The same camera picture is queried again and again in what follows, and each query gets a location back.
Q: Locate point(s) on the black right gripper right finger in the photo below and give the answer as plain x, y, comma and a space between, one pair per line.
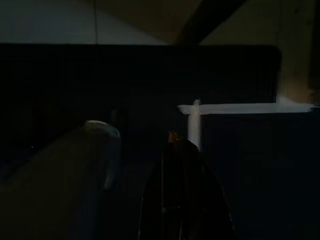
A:
195, 200

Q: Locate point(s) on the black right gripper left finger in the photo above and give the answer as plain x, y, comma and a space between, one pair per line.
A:
152, 205

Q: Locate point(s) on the small orange trash piece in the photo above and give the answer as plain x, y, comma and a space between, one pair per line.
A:
172, 137

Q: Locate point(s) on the short white floor tape strip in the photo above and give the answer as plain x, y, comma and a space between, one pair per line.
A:
193, 130

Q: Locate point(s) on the dark blue floor mat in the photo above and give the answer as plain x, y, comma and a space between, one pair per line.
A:
150, 75
262, 175

